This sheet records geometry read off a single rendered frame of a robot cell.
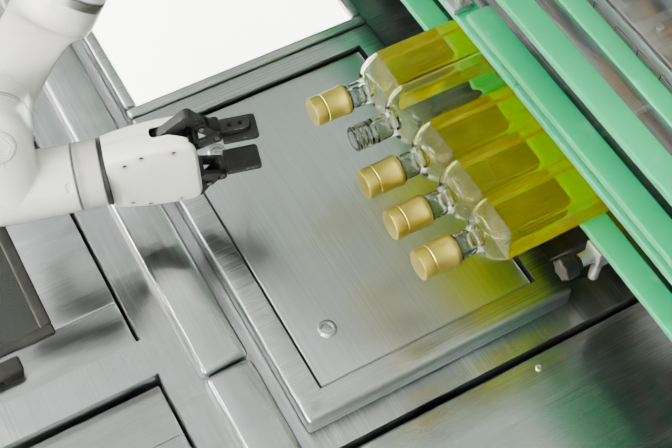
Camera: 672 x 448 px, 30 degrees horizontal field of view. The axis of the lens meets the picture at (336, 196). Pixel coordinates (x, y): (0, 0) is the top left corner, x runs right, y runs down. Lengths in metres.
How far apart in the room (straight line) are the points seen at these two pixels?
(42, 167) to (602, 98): 0.59
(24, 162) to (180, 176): 0.17
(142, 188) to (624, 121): 0.52
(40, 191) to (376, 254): 0.39
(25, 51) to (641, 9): 0.65
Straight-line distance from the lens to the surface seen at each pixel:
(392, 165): 1.35
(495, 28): 1.43
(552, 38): 1.32
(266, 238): 1.47
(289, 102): 1.59
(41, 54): 1.40
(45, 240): 1.55
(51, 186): 1.36
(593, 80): 1.29
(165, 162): 1.35
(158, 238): 1.48
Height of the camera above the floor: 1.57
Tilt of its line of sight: 16 degrees down
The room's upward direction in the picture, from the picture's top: 114 degrees counter-clockwise
